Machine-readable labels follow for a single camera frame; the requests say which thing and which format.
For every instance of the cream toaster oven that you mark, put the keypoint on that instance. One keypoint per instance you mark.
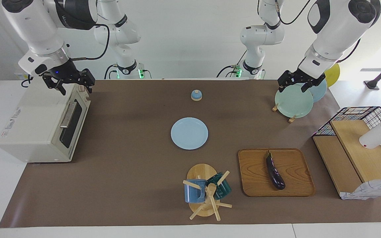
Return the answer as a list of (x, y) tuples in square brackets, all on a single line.
[(35, 125)]

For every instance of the dark green mug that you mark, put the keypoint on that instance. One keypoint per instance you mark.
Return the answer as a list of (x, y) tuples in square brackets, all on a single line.
[(224, 190)]

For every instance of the wooden plate rack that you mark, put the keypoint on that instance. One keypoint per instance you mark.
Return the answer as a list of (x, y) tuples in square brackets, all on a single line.
[(275, 107)]

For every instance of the wooden serving tray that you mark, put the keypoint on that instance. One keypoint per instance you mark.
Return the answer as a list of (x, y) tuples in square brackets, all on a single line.
[(253, 175)]

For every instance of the white bottle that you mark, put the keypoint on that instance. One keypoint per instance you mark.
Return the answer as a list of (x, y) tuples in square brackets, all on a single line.
[(375, 135)]

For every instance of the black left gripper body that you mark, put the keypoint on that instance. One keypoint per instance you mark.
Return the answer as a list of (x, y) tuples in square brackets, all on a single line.
[(301, 76)]

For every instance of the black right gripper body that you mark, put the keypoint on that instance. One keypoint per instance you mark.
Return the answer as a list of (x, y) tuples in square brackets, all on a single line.
[(66, 72)]

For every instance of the light blue racked plate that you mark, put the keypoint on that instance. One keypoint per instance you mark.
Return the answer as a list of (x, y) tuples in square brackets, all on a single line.
[(319, 94)]

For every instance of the yellow plate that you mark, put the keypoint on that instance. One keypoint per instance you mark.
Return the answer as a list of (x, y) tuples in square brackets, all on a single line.
[(333, 74)]

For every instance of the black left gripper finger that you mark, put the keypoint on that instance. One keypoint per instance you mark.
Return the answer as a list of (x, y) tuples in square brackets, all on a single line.
[(284, 78), (316, 82)]

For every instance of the wooden mug tree stand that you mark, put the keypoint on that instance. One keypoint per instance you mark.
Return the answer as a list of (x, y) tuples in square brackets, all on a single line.
[(200, 172)]

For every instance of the dark purple eggplant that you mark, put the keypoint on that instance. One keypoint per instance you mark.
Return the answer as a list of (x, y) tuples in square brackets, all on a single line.
[(274, 172)]

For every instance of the wooden stepped shelf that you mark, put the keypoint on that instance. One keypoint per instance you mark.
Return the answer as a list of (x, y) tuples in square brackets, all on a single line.
[(359, 148)]

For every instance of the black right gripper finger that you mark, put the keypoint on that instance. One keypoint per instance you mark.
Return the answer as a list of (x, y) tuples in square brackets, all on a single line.
[(89, 79), (56, 84)]

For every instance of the brown table mat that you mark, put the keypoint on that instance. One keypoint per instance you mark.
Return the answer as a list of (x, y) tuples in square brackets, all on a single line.
[(127, 148)]

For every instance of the blue mug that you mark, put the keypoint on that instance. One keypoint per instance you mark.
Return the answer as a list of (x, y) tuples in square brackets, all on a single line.
[(193, 193)]

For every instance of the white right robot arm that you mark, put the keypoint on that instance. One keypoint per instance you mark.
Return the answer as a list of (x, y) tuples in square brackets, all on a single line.
[(28, 26)]

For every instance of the pale green plate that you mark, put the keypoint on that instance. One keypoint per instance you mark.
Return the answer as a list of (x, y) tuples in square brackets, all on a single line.
[(293, 102)]

